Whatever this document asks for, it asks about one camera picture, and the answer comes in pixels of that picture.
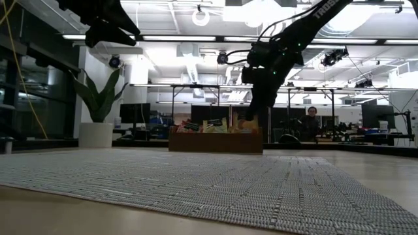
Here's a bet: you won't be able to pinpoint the snake plant in white pot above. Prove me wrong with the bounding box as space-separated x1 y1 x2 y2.
68 67 129 148

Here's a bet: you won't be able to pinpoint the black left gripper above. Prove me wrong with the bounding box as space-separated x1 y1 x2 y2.
55 0 141 49

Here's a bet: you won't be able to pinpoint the long LED light bar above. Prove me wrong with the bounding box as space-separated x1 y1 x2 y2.
61 33 418 46

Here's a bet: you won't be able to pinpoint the wooden three-compartment box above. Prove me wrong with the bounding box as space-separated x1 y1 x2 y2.
168 126 264 154

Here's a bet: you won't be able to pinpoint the white ring light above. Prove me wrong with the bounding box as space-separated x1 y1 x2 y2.
191 5 210 27

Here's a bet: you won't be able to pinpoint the black ceiling spotlights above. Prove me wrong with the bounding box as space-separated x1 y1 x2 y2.
321 48 349 68

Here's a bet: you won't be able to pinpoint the red tea bag packet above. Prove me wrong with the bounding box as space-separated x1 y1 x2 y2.
176 119 202 134

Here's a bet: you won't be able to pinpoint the black computer monitor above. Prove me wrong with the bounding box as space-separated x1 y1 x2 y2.
361 104 396 130
120 102 152 124

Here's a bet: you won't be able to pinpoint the black office partition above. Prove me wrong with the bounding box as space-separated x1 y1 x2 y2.
191 104 307 143

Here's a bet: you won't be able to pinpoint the person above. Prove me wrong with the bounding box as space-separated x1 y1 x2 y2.
298 106 323 142

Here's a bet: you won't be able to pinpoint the grey woven placemat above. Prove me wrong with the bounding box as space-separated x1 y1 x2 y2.
0 148 418 235

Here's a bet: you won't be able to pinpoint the yellow cable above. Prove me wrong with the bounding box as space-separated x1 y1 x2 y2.
0 0 49 140

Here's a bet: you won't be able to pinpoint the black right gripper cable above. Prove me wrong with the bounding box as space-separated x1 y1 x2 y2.
225 48 252 65

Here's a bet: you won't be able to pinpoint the white cylinder foot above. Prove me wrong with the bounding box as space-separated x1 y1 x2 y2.
0 136 16 155

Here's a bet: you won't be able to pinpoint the orange mango tea packet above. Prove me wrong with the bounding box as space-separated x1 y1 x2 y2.
230 112 261 134

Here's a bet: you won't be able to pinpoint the black metal rack frame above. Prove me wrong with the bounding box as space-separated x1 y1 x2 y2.
286 87 336 138
170 84 220 131

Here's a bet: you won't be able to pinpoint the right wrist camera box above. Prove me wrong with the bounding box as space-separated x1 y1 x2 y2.
240 66 257 85

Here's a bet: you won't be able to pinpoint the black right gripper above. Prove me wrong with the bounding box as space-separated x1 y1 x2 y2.
244 40 304 121

